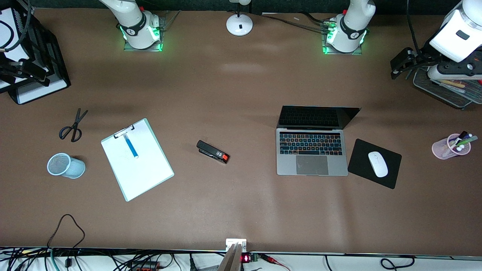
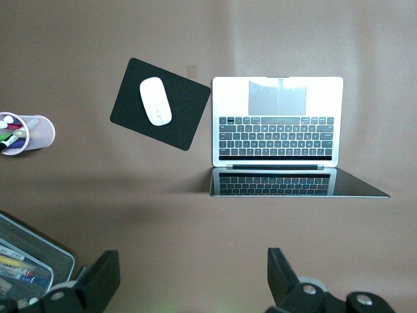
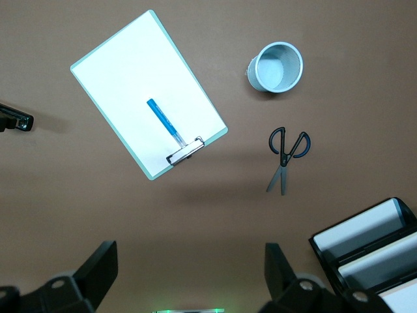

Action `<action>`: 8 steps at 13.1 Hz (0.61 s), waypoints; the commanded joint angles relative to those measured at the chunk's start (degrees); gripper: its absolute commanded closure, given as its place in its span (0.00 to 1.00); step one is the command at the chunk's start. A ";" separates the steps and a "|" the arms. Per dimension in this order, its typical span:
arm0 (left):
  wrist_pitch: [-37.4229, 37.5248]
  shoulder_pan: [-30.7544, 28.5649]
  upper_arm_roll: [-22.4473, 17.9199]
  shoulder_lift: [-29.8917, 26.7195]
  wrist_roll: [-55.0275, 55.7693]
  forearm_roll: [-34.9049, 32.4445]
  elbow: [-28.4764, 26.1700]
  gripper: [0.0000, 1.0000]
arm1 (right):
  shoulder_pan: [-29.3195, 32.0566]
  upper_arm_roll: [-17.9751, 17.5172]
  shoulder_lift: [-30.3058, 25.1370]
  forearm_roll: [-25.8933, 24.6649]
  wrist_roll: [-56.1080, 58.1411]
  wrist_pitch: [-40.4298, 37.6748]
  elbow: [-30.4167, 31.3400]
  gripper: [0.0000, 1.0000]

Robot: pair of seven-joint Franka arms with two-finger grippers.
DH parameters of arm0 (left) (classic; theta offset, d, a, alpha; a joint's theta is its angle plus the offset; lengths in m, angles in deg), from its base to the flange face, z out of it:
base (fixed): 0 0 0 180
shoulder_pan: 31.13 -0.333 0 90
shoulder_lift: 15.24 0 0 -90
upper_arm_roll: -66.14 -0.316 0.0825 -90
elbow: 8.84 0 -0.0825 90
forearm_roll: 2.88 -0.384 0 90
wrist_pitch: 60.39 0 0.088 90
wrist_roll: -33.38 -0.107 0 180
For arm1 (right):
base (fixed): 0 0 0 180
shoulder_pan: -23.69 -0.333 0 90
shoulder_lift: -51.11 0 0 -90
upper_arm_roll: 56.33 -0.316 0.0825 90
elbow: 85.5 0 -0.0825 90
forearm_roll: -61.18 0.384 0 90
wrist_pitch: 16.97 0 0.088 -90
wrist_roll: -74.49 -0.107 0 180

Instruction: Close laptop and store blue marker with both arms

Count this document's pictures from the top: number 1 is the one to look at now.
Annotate silver grey laptop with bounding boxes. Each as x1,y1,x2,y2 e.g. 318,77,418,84
276,106,362,177

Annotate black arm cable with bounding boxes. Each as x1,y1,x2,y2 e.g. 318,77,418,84
406,0,423,54
0,0,31,52

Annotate white computer mouse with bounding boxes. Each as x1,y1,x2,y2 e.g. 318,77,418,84
368,151,389,178

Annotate black stacked letter tray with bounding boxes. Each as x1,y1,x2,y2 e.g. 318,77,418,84
0,7,71,105

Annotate black stapler with red tip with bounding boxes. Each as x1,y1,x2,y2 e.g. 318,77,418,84
196,140,230,164

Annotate grey pink pen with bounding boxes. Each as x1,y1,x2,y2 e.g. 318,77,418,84
439,84,466,95

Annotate blue marker with white cap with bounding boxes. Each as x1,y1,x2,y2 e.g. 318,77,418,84
124,134,139,159

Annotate light blue mesh cup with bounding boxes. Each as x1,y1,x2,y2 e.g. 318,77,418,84
47,153,86,179

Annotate white lamp base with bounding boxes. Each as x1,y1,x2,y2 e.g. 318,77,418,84
226,0,253,37

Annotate black coiled cable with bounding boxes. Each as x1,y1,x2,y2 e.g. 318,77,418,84
380,256,415,271

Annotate black mouse pad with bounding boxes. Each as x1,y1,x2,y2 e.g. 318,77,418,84
347,139,402,189

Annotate green marker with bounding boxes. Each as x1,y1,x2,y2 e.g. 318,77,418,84
457,135,479,148

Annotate white mount bracket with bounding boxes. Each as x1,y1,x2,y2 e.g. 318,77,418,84
226,239,247,252

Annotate black looped cable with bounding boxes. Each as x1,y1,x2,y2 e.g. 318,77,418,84
47,214,86,268

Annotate black scissors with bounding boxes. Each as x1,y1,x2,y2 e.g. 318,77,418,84
59,108,88,143

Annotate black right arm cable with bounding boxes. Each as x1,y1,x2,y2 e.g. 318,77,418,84
0,0,31,52

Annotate pink translucent pen cup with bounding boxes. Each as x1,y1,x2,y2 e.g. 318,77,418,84
432,134,472,160

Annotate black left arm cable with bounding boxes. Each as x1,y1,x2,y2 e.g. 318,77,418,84
406,0,423,54

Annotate black mesh desk tray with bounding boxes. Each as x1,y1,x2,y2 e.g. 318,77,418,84
413,66,482,110

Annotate black cable bundle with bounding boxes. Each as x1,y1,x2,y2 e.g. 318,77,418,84
262,12,333,33

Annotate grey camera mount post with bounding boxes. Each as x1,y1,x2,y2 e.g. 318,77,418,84
218,243,244,271

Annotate white paper sheet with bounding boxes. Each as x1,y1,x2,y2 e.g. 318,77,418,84
17,76,69,104
0,8,29,62

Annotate red wire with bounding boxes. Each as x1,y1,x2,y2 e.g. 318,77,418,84
259,254,291,271

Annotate pale green clipboard with paper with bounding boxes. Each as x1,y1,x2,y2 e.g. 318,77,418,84
101,118,175,202

